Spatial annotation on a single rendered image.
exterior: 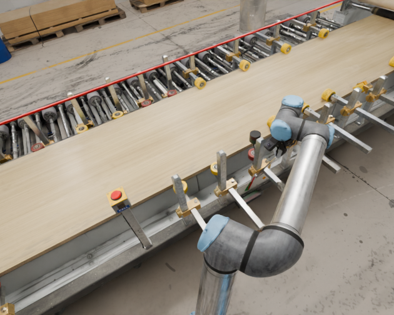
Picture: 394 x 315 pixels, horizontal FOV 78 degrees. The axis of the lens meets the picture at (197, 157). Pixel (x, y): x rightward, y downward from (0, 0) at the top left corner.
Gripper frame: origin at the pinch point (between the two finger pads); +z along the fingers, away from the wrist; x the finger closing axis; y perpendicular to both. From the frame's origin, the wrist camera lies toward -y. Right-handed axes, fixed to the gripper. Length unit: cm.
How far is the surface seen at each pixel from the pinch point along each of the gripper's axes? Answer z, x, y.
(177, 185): -10, 6, -56
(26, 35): 78, 587, -136
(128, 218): -5, 6, -82
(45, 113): 16, 155, -113
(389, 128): 5, -17, 72
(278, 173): 30.4, 5.4, 12.8
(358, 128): 30, 5, 90
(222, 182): 6.5, 6.1, -31.4
